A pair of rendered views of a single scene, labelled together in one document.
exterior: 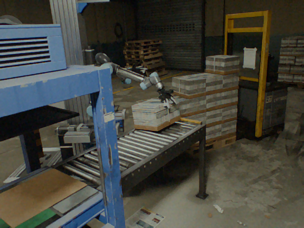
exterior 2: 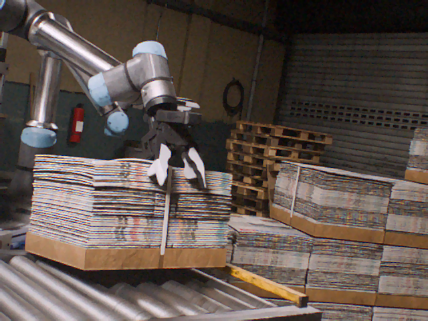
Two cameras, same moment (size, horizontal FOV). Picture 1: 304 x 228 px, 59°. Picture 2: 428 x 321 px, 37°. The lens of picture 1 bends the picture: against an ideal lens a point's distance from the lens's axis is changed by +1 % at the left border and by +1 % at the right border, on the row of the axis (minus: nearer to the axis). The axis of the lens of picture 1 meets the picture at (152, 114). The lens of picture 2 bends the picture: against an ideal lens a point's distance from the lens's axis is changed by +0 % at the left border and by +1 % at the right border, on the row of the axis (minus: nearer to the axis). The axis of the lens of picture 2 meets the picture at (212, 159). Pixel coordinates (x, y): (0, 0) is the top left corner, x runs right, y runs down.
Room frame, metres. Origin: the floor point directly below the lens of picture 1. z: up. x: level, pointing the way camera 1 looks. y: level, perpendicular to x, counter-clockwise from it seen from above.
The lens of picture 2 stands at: (1.02, -0.47, 1.16)
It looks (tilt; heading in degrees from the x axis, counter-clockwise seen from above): 3 degrees down; 10
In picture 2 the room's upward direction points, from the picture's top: 9 degrees clockwise
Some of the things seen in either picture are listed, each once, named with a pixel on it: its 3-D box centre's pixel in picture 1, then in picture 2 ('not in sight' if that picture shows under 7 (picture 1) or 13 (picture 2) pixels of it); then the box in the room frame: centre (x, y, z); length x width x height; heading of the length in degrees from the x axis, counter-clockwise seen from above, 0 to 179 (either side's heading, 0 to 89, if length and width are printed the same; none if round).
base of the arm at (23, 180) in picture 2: not in sight; (32, 180); (3.13, 0.52, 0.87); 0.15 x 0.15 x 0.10
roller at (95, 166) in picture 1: (98, 167); not in sight; (1.72, 0.41, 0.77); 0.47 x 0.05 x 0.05; 51
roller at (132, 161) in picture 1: (117, 156); not in sight; (1.87, 0.28, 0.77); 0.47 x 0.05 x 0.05; 51
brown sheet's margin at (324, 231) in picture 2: (188, 92); (324, 223); (3.50, -0.51, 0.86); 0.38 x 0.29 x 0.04; 29
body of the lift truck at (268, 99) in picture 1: (257, 107); not in sight; (4.17, -1.74, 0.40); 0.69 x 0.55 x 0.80; 28
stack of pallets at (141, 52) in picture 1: (143, 58); (274, 171); (10.27, 0.21, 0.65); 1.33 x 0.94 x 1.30; 145
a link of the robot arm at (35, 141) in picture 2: not in sight; (37, 147); (3.13, 0.53, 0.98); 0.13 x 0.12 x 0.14; 22
